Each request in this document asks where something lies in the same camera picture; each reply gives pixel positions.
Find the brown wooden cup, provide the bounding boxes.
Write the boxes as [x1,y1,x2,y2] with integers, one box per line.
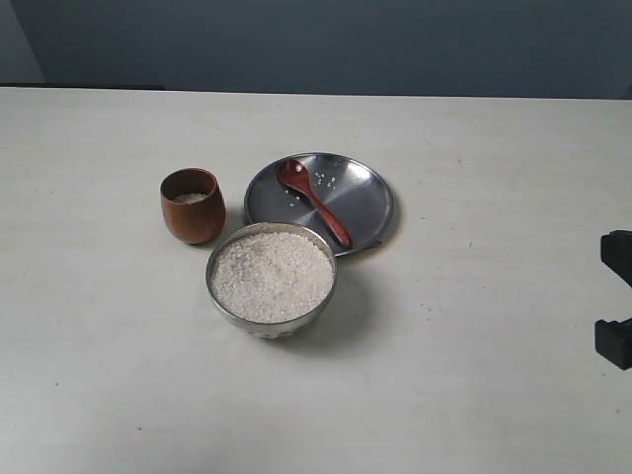
[160,168,226,245]

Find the white rice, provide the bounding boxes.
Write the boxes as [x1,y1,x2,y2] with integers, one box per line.
[210,232,334,324]

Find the steel bowl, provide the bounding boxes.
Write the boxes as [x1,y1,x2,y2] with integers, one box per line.
[205,222,338,339]

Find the dark red wooden spoon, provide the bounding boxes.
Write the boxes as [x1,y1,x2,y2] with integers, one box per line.
[276,158,353,249]

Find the round steel plate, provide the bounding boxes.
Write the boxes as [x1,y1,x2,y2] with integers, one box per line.
[243,152,395,257]

